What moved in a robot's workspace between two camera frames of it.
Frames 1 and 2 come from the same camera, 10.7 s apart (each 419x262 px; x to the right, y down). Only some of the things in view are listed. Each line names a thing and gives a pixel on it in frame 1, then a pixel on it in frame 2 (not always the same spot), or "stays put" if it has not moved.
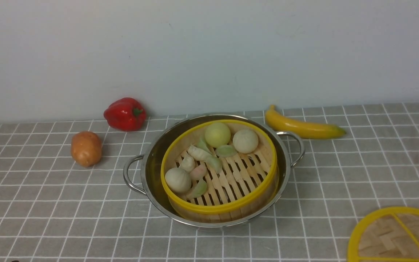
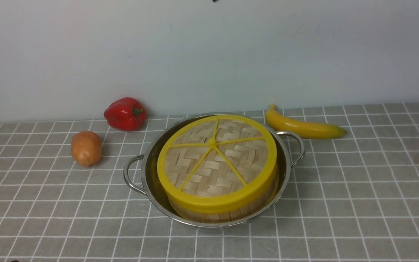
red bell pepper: [125, 114] stays put
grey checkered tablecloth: [35, 203] stays put
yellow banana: [280, 123] stays put
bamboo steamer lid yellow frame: [399, 234] to [209, 163]
